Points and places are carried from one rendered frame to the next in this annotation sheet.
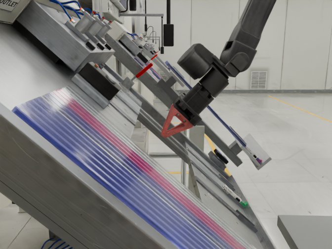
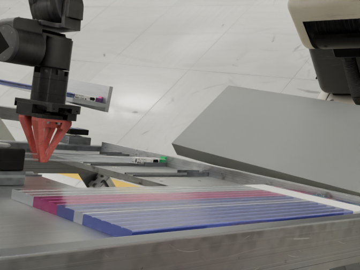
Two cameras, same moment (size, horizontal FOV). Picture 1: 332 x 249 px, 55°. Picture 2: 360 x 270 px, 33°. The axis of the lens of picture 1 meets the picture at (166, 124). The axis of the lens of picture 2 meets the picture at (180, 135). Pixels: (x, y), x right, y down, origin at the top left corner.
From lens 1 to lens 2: 45 cm
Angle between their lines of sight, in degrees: 38
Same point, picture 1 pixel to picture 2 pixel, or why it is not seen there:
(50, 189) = (215, 261)
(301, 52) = not seen: outside the picture
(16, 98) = (87, 232)
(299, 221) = (196, 132)
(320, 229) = (222, 122)
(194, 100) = (54, 91)
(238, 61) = (73, 9)
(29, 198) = not seen: outside the picture
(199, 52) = (21, 29)
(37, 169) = (201, 255)
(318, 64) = not seen: outside the picture
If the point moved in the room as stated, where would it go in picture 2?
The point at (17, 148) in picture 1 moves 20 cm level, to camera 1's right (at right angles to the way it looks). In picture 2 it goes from (183, 254) to (296, 114)
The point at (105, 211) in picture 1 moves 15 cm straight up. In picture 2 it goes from (250, 239) to (199, 125)
